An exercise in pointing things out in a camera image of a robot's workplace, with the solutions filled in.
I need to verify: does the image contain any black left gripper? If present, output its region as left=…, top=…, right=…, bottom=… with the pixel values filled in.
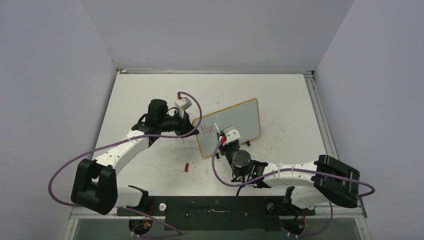
left=158, top=110, right=198, bottom=139

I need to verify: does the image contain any white whiteboard marker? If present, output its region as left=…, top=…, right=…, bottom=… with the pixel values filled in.
left=214, top=122, right=225, bottom=138

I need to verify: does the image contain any yellow framed whiteboard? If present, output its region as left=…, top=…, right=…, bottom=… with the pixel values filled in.
left=192, top=98, right=261, bottom=158

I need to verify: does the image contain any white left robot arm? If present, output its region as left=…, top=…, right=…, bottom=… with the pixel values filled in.
left=70, top=97, right=199, bottom=216

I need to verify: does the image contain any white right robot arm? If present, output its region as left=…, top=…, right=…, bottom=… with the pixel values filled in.
left=214, top=140, right=360, bottom=214

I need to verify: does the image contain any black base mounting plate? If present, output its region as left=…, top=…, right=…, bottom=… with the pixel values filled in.
left=135, top=196, right=316, bottom=232

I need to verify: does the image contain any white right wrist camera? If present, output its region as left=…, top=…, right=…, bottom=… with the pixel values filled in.
left=218, top=126, right=241, bottom=146

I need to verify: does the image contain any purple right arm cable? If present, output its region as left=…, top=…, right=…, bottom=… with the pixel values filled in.
left=211, top=139, right=376, bottom=198

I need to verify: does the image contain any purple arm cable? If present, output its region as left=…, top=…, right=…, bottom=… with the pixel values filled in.
left=211, top=139, right=376, bottom=198
left=48, top=91, right=204, bottom=208

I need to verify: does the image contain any aluminium rail right side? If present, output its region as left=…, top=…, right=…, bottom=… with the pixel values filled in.
left=303, top=71, right=339, bottom=159

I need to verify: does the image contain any aluminium rail back edge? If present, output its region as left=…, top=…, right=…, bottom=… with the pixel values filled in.
left=117, top=69, right=314, bottom=75

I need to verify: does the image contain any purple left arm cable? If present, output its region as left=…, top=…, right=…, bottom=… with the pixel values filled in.
left=48, top=91, right=204, bottom=208

